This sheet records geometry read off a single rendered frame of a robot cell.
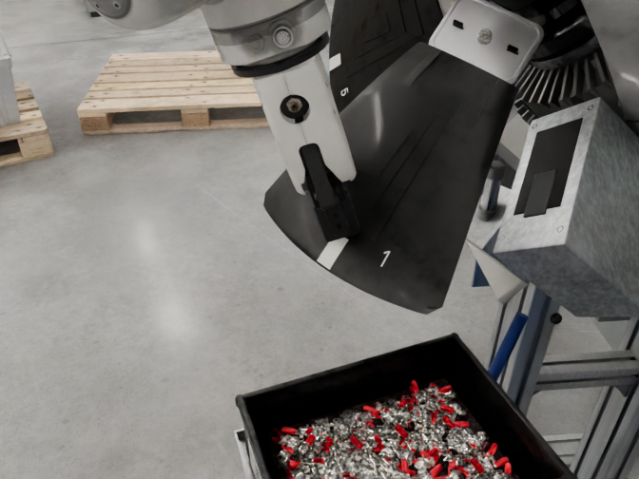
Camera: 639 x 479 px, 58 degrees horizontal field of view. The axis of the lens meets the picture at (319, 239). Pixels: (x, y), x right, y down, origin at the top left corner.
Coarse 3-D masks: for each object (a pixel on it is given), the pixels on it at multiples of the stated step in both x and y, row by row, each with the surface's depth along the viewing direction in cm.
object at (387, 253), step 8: (384, 240) 51; (384, 248) 50; (392, 248) 50; (400, 248) 50; (376, 256) 50; (384, 256) 50; (392, 256) 50; (376, 264) 50; (384, 264) 50; (392, 264) 50; (384, 272) 50
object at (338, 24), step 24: (336, 0) 82; (360, 0) 75; (384, 0) 71; (408, 0) 67; (432, 0) 64; (336, 24) 82; (360, 24) 75; (384, 24) 71; (408, 24) 68; (432, 24) 65; (336, 48) 82; (360, 48) 76; (384, 48) 72; (408, 48) 69; (336, 72) 82; (360, 72) 77; (336, 96) 82
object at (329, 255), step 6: (336, 240) 53; (342, 240) 52; (330, 246) 53; (336, 246) 52; (342, 246) 52; (324, 252) 53; (330, 252) 52; (336, 252) 52; (324, 258) 53; (330, 258) 52; (336, 258) 52; (324, 264) 52; (330, 264) 52
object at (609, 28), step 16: (592, 0) 34; (608, 0) 34; (624, 0) 33; (592, 16) 33; (608, 16) 32; (624, 16) 32; (608, 32) 32; (624, 32) 31; (608, 48) 31; (624, 48) 30; (608, 64) 30; (624, 64) 29; (624, 80) 29; (624, 96) 28; (624, 112) 27
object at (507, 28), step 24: (456, 0) 54; (480, 0) 54; (480, 24) 53; (504, 24) 53; (528, 24) 52; (456, 48) 54; (480, 48) 53; (504, 48) 53; (528, 48) 52; (504, 72) 52
